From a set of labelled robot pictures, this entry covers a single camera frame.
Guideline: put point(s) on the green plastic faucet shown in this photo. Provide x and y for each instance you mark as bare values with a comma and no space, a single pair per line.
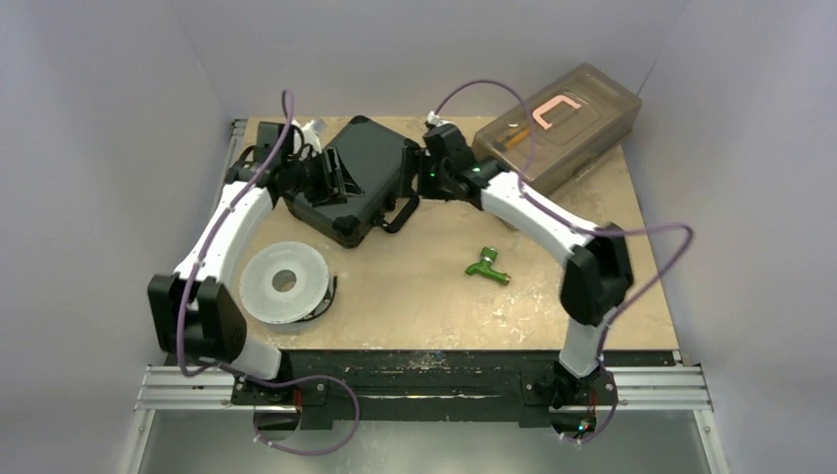
484,267

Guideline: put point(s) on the hammer inside box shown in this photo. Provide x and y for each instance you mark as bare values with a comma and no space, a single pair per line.
511,140

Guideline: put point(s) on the translucent plastic storage box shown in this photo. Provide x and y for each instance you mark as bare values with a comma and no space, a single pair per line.
573,120

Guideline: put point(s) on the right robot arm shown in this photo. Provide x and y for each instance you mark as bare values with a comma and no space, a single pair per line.
597,269

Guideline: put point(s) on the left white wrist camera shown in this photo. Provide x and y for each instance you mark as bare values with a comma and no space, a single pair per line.
311,132

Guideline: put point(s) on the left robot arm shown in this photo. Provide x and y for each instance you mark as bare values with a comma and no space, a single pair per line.
195,317

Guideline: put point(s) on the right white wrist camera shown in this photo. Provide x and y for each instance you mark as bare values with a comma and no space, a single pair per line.
433,120

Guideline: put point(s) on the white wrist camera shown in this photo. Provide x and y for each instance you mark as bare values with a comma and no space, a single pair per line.
311,132
433,120

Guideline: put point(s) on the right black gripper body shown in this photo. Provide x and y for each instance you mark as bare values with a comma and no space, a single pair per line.
425,185

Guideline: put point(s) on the black table front rail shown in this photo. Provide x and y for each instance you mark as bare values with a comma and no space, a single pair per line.
528,387

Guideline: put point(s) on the white perforated cable spool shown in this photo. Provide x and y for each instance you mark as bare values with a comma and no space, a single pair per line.
287,283

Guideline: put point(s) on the black poker set case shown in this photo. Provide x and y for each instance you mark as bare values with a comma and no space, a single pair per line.
373,156

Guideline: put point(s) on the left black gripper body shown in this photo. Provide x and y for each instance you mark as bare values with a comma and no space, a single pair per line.
309,177

